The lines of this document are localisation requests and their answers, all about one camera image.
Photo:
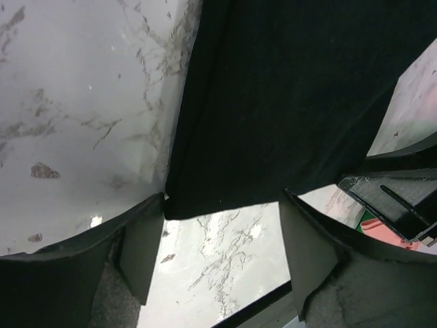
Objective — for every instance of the salmon pink t-shirt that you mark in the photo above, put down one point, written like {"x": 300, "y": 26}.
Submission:
{"x": 378, "y": 230}

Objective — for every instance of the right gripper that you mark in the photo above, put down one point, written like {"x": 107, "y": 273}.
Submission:
{"x": 390, "y": 187}

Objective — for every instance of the black t-shirt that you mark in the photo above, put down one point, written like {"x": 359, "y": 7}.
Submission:
{"x": 286, "y": 95}

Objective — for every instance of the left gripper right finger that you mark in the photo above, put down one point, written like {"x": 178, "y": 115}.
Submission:
{"x": 342, "y": 278}

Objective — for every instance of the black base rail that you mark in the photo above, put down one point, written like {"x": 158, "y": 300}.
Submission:
{"x": 274, "y": 309}

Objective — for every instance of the green plastic bin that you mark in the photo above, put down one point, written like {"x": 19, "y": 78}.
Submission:
{"x": 365, "y": 217}

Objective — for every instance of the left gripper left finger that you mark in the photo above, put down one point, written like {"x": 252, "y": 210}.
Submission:
{"x": 56, "y": 286}

